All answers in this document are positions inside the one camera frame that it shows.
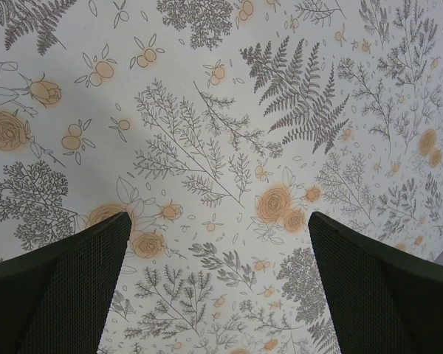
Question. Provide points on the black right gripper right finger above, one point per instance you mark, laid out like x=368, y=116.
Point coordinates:
x=381, y=299

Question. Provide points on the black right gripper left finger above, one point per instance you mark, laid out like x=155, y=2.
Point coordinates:
x=56, y=299

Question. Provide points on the floral patterned table mat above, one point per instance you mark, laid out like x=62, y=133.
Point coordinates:
x=220, y=127

